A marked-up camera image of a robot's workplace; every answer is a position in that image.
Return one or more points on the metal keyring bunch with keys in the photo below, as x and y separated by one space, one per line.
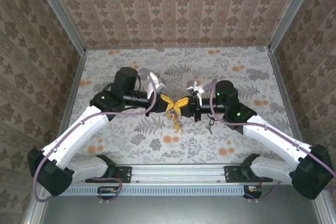
176 121

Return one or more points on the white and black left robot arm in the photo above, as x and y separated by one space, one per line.
78 129

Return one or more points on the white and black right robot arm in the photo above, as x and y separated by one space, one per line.
278 138

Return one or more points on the floral patterned table cover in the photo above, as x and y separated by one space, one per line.
210 64

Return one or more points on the grey metal front panel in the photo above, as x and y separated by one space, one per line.
183 211

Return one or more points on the aluminium back frame rail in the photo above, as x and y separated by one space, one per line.
178 47

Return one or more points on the aluminium side frame rail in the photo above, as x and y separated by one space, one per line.
72 82
288 90

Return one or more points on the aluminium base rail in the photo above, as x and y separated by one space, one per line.
173 174

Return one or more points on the aluminium frame post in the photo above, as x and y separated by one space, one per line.
292 11
63 14

